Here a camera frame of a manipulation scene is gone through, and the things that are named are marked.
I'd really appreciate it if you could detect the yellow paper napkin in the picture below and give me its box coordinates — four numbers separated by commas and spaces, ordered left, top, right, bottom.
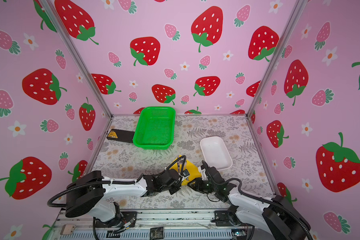
170, 155, 202, 186

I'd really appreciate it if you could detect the white plastic tray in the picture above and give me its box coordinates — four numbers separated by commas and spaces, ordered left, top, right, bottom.
200, 136, 233, 171

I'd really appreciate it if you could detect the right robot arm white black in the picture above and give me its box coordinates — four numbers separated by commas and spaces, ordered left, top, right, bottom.
188, 161, 313, 240

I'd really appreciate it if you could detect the black box yellow label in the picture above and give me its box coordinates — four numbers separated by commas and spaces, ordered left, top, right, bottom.
106, 129, 135, 144

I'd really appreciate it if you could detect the small beige box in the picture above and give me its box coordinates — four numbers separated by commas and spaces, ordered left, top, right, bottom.
60, 224, 76, 236

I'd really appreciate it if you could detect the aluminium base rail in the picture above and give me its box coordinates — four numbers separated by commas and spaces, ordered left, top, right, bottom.
43, 209, 274, 240

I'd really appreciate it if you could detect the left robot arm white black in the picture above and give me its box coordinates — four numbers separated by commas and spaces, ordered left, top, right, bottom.
47, 156, 187, 223

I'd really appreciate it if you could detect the small black circuit board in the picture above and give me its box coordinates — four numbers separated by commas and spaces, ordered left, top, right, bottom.
150, 227, 165, 240

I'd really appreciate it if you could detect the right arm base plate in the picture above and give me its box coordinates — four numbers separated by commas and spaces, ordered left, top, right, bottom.
211, 210, 245, 227

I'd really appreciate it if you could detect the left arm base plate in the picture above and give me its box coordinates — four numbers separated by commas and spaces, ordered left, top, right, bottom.
95, 211, 138, 228

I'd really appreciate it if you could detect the green plastic basket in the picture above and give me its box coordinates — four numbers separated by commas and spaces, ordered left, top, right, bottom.
133, 107, 176, 150

